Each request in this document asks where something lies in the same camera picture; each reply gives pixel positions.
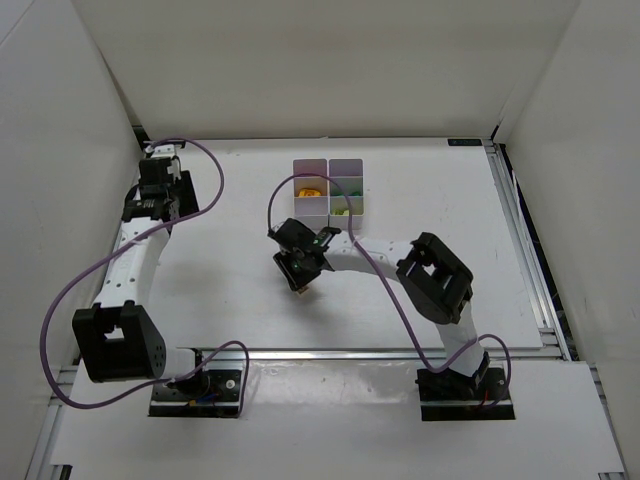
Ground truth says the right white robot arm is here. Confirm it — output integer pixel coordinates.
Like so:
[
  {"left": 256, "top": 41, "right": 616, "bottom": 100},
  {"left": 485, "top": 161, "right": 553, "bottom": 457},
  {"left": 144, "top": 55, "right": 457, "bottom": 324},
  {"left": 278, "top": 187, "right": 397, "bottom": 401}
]
[{"left": 268, "top": 218, "right": 489, "bottom": 390}]

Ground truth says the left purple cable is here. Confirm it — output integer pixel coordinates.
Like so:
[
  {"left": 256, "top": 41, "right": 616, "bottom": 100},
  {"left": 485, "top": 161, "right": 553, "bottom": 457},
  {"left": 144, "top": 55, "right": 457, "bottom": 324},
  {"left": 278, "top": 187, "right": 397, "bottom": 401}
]
[{"left": 39, "top": 137, "right": 249, "bottom": 416}]

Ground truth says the right white divided container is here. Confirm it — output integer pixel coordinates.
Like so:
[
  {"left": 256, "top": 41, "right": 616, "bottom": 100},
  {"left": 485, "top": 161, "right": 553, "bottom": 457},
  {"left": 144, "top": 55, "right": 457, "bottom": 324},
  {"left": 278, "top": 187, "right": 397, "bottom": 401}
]
[{"left": 328, "top": 158, "right": 365, "bottom": 231}]

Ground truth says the purple cable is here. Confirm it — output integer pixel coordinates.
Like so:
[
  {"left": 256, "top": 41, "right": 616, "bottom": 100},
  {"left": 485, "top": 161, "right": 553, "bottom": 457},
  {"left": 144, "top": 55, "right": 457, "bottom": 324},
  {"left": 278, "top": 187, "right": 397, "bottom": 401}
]
[
  {"left": 39, "top": 137, "right": 249, "bottom": 416},
  {"left": 266, "top": 172, "right": 513, "bottom": 407}
]

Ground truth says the left white divided container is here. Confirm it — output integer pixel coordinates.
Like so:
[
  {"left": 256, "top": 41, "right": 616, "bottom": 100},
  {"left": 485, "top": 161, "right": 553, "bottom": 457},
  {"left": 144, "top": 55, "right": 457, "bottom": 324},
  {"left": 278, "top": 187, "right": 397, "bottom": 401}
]
[{"left": 293, "top": 159, "right": 329, "bottom": 230}]

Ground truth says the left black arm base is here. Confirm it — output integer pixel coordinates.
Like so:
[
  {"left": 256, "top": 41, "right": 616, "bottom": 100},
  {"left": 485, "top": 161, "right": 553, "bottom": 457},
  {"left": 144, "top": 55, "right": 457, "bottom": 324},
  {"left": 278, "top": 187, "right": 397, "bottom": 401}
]
[{"left": 148, "top": 362, "right": 245, "bottom": 418}]

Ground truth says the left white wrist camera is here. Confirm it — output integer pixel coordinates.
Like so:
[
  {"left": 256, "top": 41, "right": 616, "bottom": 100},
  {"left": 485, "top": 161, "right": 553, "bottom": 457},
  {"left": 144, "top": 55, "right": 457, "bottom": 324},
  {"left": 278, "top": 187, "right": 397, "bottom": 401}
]
[{"left": 144, "top": 141, "right": 186, "bottom": 178}]

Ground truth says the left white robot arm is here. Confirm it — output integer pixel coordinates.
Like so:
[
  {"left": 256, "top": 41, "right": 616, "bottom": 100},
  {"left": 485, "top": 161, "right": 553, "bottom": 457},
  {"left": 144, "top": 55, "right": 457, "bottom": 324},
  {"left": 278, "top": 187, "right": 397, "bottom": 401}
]
[{"left": 72, "top": 145, "right": 199, "bottom": 383}]

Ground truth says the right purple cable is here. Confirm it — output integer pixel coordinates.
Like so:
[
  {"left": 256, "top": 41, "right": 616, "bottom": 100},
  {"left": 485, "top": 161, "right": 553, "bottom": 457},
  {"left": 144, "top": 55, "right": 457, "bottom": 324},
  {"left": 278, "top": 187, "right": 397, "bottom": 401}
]
[{"left": 266, "top": 172, "right": 513, "bottom": 407}]

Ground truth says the white divided container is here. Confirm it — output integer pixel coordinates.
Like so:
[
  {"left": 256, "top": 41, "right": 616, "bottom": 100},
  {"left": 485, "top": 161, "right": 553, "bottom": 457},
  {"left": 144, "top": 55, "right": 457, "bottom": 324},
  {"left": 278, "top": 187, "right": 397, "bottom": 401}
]
[
  {"left": 293, "top": 159, "right": 329, "bottom": 230},
  {"left": 328, "top": 158, "right": 365, "bottom": 231}
]

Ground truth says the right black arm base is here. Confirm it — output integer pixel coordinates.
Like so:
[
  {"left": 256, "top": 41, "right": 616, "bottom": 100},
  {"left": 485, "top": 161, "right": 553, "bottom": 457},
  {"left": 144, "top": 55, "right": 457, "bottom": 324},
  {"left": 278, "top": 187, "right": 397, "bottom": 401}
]
[{"left": 415, "top": 366, "right": 516, "bottom": 422}]

